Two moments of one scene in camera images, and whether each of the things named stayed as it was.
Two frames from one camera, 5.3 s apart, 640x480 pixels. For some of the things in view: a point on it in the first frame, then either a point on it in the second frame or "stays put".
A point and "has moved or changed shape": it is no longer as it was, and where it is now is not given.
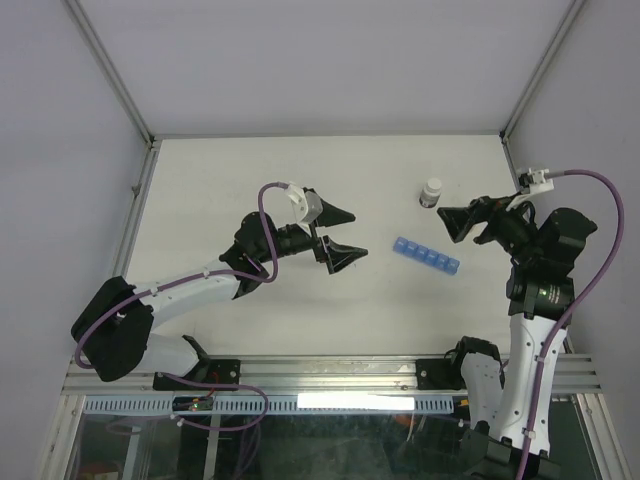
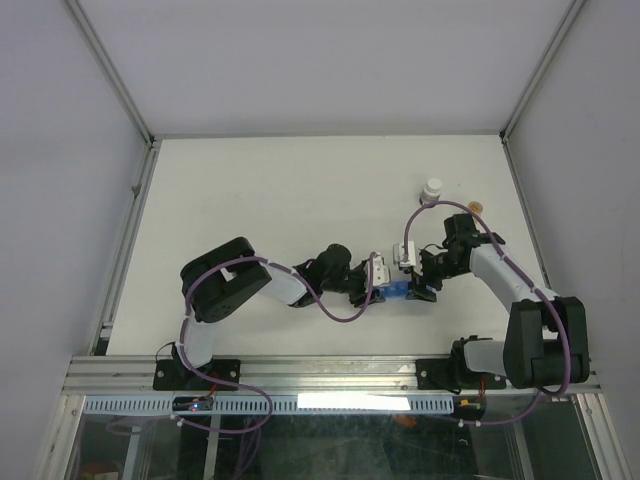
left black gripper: (338, 256) -> (358, 299)
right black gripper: (459, 220) -> (417, 287)
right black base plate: (438, 374) stays put
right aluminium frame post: (523, 101) stays put
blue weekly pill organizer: (425, 256) has moved or changed shape
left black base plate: (216, 370) stays put
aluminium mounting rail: (322, 375) stays put
